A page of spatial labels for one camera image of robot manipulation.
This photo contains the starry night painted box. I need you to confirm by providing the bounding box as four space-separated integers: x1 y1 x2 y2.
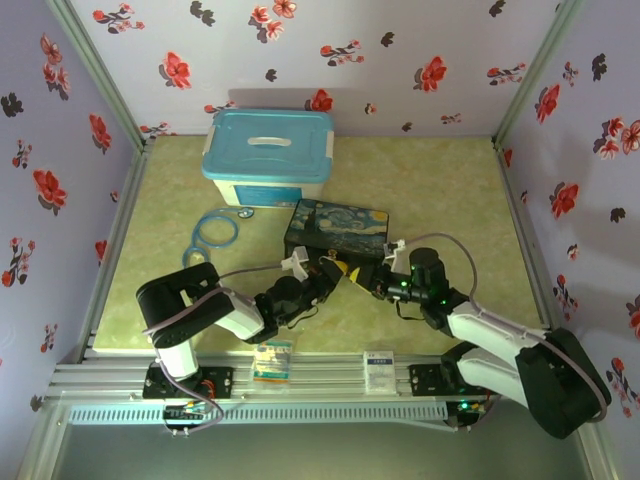
283 198 391 266

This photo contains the slotted grey cable duct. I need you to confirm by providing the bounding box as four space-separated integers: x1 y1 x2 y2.
67 402 449 426

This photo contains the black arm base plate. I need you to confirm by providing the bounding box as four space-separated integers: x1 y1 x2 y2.
408 363 451 399
142 364 236 401

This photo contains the clear packet with printed card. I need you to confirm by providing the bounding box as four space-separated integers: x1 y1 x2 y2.
252 337 293 385

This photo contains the aluminium mounting rail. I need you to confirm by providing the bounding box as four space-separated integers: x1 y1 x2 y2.
49 349 501 401

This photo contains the blue lid plastic storage box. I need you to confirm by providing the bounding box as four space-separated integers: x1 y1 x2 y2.
200 108 337 209

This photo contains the grey aluminium side rail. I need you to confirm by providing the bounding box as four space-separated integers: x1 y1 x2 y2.
492 139 556 334
82 142 156 354

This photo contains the white label card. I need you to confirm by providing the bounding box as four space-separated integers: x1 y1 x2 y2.
363 349 396 394

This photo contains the grey aluminium frame post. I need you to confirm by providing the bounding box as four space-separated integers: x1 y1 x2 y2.
44 0 156 151
492 0 589 149

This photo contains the small green circuit board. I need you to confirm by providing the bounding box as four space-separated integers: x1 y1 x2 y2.
164 404 209 426
449 397 489 419

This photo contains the blue stethoscope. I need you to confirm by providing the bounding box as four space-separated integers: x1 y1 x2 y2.
180 205 256 271

